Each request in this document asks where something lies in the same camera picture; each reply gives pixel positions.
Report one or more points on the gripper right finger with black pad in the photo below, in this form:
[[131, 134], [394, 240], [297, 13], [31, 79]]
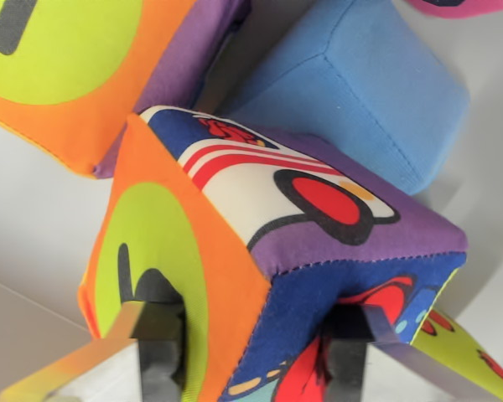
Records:
[[360, 360]]

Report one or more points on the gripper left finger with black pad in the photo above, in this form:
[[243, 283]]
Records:
[[109, 368]]

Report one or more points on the fabric cube with ambulance print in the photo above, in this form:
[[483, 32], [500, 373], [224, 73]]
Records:
[[318, 201]]

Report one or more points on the plain blue fabric block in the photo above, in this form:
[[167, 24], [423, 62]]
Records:
[[360, 92]]

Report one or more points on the fabric cube with number one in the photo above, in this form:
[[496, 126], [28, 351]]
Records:
[[67, 54]]

